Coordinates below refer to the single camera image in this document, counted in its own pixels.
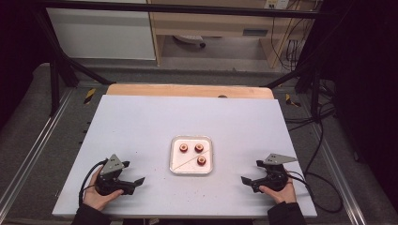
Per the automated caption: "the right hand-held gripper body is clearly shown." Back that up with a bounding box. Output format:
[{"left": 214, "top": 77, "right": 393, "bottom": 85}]
[{"left": 255, "top": 153, "right": 299, "bottom": 192}]

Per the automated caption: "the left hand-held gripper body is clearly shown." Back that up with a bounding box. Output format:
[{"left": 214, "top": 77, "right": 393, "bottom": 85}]
[{"left": 94, "top": 153, "right": 131, "bottom": 197}]

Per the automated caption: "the thin wooden skewer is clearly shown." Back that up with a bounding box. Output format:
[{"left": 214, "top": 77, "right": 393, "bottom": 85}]
[{"left": 173, "top": 152, "right": 210, "bottom": 172}]

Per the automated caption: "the white square tray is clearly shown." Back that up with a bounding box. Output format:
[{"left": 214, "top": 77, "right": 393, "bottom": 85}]
[{"left": 169, "top": 134, "right": 215, "bottom": 175}]

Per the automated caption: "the person's right hand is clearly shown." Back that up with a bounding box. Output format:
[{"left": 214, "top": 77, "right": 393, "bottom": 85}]
[{"left": 258, "top": 171, "right": 298, "bottom": 205}]

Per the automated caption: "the person's left hand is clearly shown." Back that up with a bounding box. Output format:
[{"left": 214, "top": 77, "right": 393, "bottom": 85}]
[{"left": 82, "top": 165, "right": 125, "bottom": 212}]

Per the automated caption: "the yellow black tape strip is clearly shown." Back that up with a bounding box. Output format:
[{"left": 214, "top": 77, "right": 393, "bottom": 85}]
[
  {"left": 83, "top": 87, "right": 97, "bottom": 105},
  {"left": 284, "top": 93, "right": 302, "bottom": 108}
]

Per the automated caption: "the wooden table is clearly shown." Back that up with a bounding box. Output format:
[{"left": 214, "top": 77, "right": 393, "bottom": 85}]
[{"left": 105, "top": 82, "right": 275, "bottom": 100}]

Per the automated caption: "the white cabinet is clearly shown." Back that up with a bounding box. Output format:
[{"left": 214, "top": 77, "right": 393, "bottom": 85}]
[{"left": 46, "top": 0, "right": 157, "bottom": 61}]

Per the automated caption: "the office chair base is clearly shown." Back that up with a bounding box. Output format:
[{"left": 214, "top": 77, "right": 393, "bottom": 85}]
[{"left": 173, "top": 35, "right": 207, "bottom": 49}]

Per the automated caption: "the light wooden desk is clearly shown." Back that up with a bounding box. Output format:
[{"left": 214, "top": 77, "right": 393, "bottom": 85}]
[{"left": 146, "top": 0, "right": 320, "bottom": 69}]

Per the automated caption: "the white power strip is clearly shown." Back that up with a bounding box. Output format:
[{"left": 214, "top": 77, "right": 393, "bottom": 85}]
[{"left": 263, "top": 0, "right": 290, "bottom": 10}]

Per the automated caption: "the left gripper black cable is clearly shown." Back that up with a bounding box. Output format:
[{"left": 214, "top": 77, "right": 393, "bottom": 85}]
[{"left": 78, "top": 158, "right": 109, "bottom": 207}]

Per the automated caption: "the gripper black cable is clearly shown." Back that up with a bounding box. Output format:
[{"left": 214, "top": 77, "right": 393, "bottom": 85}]
[
  {"left": 78, "top": 158, "right": 109, "bottom": 207},
  {"left": 284, "top": 170, "right": 344, "bottom": 215}
]

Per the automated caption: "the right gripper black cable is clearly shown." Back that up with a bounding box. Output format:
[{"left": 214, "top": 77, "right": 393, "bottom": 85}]
[{"left": 284, "top": 170, "right": 344, "bottom": 215}]

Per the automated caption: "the aluminium floor rail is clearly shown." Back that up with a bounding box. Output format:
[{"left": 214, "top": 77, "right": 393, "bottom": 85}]
[
  {"left": 308, "top": 121, "right": 368, "bottom": 225},
  {"left": 0, "top": 88, "right": 75, "bottom": 214}
]

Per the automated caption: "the bundle of black floor cables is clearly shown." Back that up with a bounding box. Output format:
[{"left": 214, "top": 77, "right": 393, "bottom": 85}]
[{"left": 283, "top": 78, "right": 337, "bottom": 132}]

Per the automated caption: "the black metal frame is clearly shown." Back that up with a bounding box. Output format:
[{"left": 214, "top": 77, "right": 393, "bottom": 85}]
[{"left": 31, "top": 0, "right": 337, "bottom": 117}]

